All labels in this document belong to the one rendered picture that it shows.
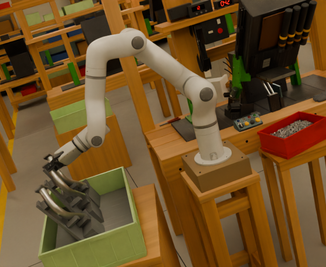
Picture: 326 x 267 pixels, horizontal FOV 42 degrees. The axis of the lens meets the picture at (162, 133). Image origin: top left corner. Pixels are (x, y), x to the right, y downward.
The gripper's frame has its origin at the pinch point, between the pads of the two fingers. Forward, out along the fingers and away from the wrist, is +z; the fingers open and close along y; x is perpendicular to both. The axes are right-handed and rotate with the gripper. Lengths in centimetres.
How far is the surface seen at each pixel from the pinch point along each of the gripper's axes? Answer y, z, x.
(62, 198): -5.8, 5.3, 12.6
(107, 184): -44.0, -8.9, 5.5
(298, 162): -56, -94, 61
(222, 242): -48, -37, 68
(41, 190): 12.2, 5.7, 11.6
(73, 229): -2.2, 7.7, 28.6
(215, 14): -63, -126, -43
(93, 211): -18.1, 0.1, 21.9
